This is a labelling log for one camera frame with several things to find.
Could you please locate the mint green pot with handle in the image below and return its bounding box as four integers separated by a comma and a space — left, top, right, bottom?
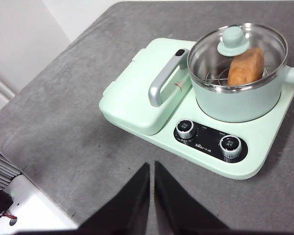
187, 23, 294, 123

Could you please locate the grey ribbed panel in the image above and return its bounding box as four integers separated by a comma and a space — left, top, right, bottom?
0, 141, 22, 190

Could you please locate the black control panel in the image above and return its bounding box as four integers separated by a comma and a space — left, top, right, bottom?
173, 119, 249, 164

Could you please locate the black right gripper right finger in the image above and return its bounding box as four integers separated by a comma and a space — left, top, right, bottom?
154, 161, 236, 235

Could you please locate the glass lid with mint knob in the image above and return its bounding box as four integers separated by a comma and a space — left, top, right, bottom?
188, 23, 289, 89

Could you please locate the black bundle with red strap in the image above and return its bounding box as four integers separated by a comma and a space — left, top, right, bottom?
0, 188, 18, 226

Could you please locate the wire steaming rack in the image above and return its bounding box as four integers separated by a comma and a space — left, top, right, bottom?
198, 68, 268, 87

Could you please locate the silver control knob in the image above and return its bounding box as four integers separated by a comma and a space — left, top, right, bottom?
219, 135, 242, 159
175, 119, 197, 141

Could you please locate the mint green cooker base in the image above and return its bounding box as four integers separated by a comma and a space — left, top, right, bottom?
98, 38, 294, 181

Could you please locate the mint green griddle cover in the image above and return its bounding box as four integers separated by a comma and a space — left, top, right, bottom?
98, 38, 197, 136

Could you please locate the grey metal cover handle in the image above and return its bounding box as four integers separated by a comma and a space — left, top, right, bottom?
148, 48, 191, 108

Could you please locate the brown potato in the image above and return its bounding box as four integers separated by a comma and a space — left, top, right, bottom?
227, 47, 265, 86

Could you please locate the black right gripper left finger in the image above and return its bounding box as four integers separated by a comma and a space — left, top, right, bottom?
71, 163, 151, 235

